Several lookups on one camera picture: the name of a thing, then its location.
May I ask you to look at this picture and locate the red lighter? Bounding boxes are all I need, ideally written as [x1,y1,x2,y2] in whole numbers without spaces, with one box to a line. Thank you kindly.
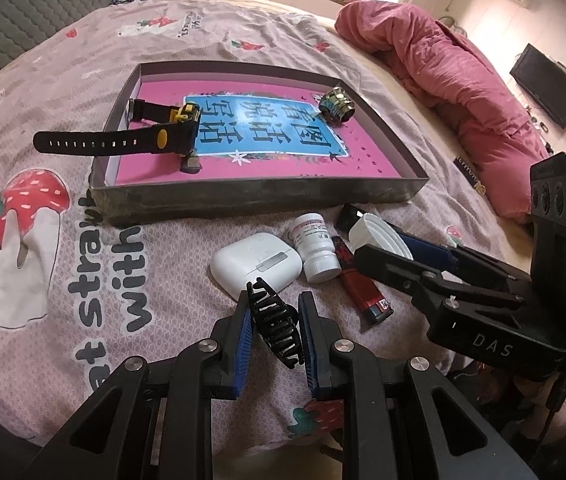
[332,235,394,326]

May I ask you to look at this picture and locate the white plastic jar lid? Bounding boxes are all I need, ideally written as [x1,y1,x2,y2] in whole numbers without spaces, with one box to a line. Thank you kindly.
[348,212,413,260]

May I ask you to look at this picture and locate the white medicine bottle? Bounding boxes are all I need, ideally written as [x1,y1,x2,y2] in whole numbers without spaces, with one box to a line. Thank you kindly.
[289,214,341,284]

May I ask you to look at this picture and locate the black hair claw clip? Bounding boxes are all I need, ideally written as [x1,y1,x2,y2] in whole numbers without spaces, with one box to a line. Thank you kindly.
[247,278,304,370]

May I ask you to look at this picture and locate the white earbuds case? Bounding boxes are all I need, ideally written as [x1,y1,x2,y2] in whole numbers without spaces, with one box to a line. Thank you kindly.
[210,233,302,300]

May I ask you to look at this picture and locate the person's right hand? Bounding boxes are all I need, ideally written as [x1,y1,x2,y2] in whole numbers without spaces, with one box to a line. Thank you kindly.
[447,360,562,412]

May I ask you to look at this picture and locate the pink strawberry print bedsheet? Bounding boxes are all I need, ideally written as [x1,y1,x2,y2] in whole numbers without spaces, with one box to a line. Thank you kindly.
[0,0,504,445]

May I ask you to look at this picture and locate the pink quilted duvet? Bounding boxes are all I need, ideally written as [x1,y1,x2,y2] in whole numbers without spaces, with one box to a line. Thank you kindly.
[335,0,548,223]

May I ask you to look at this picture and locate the metallic iridescent knob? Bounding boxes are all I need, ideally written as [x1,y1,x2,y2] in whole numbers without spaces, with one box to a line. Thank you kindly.
[319,87,356,124]

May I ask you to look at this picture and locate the grey cardboard box tray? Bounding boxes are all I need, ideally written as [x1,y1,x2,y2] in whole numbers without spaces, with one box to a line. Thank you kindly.
[89,61,428,226]

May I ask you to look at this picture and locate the pink blue children's book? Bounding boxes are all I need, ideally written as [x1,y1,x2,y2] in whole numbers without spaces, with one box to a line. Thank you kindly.
[136,76,407,180]

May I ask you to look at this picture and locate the black yellow digital watch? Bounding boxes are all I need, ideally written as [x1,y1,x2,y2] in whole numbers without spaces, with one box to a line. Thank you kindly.
[32,99,202,157]

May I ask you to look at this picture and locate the black camera box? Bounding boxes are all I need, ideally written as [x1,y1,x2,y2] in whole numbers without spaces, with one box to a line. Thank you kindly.
[529,150,566,346]

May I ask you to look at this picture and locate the wall mounted black television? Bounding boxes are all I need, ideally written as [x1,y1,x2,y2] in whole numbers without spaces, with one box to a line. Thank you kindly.
[510,44,566,129]

